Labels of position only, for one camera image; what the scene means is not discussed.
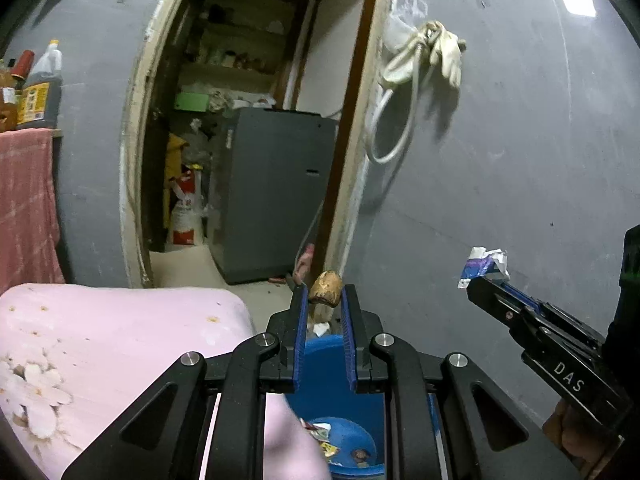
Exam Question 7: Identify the yellow snack wrapper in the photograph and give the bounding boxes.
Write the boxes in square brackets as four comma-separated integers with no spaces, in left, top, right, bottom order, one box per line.
[318,440,341,462]

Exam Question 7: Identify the grey washing machine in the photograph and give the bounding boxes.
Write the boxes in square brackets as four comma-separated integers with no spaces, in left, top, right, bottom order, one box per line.
[207,107,337,284]

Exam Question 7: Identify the large soy sauce jug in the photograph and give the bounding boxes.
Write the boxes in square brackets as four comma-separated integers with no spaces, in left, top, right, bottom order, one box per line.
[17,39,63,129]

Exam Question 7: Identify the grey wrapper pile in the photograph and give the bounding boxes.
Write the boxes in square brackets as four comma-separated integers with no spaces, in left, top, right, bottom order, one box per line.
[299,418,331,442]

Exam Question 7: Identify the green box on shelf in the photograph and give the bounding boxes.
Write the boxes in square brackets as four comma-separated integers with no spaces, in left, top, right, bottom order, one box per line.
[174,92,209,113]

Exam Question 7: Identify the brown shell scrap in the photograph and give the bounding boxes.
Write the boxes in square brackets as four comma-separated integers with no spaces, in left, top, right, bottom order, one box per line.
[308,270,344,308]

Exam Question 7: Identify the cream rubber gloves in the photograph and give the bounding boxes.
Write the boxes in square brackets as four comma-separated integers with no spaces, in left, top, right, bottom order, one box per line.
[381,21,466,89]

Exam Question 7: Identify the wooden door frame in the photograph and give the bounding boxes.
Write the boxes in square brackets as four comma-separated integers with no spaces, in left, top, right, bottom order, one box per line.
[118,0,404,288]

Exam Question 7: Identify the red cup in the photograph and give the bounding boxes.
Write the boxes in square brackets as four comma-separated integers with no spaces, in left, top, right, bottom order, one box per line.
[11,50,35,80]

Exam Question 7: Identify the pink cloth on table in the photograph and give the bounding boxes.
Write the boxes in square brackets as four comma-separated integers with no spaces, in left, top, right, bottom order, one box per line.
[0,283,334,480]

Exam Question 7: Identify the red white sack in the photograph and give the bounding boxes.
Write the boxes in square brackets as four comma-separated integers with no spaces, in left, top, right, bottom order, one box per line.
[167,165,204,246]

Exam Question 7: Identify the storage room shelf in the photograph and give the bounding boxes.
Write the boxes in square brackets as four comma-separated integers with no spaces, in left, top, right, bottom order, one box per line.
[178,0,309,108]

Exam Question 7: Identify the blue plastic bucket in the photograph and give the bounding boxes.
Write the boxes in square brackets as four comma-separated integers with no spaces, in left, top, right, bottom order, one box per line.
[286,335,385,479]

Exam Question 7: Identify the red checked cloth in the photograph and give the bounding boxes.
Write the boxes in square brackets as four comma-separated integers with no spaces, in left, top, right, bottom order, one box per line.
[0,129,64,292]

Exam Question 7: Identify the white hose loop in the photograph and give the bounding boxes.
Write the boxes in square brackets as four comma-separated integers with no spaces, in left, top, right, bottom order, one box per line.
[363,49,421,166]

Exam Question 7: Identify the blue white wrapper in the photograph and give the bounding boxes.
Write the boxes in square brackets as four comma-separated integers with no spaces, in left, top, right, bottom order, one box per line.
[458,247,510,289]

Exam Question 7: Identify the yellow bag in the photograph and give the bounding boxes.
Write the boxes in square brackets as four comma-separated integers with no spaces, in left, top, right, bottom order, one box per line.
[163,133,188,224]

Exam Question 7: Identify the brown sauce pouch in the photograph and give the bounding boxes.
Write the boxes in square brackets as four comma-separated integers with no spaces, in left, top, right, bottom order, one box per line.
[0,63,17,133]

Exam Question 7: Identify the person's right hand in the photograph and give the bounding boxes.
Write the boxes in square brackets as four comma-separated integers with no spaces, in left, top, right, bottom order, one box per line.
[542,400,624,479]

